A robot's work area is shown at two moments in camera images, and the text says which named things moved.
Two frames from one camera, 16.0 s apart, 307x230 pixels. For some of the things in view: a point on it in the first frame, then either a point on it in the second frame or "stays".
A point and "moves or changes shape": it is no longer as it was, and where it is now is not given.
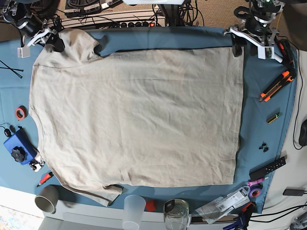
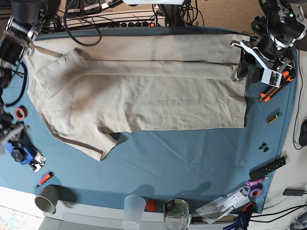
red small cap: [149, 206] stays
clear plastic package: [223, 205] stays
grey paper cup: [47, 200] stays
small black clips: [264, 146] stays
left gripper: [265, 39] to [267, 63]
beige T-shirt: [162, 118] moves or changes shape
